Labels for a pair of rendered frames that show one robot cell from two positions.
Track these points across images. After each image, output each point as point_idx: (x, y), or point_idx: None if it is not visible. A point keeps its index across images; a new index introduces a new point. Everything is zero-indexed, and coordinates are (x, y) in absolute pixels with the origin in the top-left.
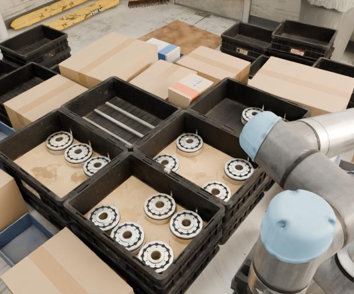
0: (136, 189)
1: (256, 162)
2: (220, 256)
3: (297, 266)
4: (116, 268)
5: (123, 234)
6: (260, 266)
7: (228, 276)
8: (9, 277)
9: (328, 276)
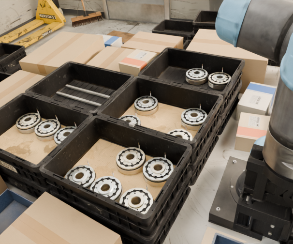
0: (106, 149)
1: (240, 42)
2: (193, 196)
3: None
4: (99, 222)
5: (101, 188)
6: (288, 126)
7: (203, 212)
8: None
9: None
